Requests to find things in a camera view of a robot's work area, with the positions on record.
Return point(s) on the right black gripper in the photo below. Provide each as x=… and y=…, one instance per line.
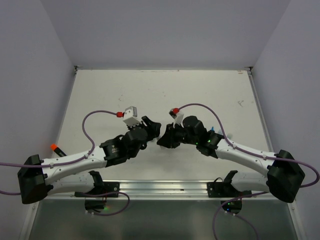
x=168, y=140

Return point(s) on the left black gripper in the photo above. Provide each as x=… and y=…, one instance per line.
x=153, y=128

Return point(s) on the orange-capped black highlighter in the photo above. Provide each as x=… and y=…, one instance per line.
x=57, y=150

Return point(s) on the green translucent pen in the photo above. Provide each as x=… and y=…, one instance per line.
x=229, y=135

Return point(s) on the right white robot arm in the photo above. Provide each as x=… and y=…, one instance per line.
x=275, y=173

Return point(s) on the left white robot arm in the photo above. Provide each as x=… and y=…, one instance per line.
x=42, y=177

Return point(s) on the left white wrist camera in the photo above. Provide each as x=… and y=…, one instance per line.
x=130, y=116

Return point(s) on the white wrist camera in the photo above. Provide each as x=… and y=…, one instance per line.
x=130, y=116
x=177, y=116

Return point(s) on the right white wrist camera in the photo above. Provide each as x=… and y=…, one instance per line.
x=177, y=116

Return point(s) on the aluminium front rail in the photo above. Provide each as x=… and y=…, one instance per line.
x=160, y=188

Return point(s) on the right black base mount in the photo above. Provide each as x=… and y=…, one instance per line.
x=222, y=188

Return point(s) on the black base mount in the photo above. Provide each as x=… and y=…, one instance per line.
x=222, y=188
x=99, y=188

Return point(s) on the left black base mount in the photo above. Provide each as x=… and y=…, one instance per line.
x=99, y=188

